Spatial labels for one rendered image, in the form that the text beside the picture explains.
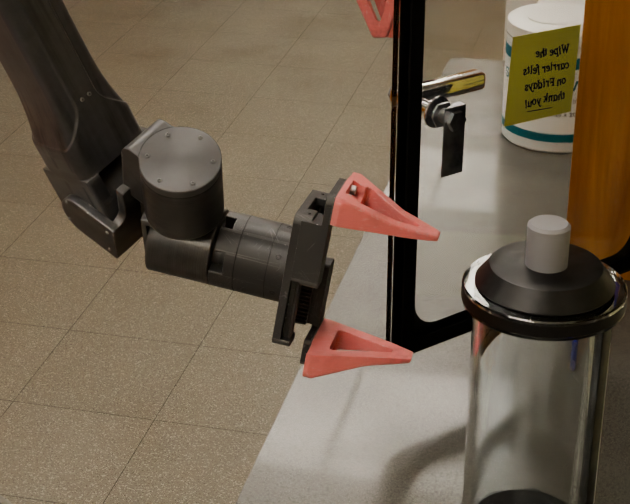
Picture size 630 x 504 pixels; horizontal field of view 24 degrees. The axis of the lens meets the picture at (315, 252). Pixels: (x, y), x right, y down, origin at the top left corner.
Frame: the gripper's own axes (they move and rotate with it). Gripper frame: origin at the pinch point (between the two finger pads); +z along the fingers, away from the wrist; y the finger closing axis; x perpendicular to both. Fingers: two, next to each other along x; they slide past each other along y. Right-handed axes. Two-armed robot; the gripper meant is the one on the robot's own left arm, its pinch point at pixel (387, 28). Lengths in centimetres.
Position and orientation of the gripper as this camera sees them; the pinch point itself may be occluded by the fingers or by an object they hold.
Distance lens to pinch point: 134.6
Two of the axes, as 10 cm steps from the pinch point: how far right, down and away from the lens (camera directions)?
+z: 0.2, 9.9, 1.3
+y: 3.6, -1.3, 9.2
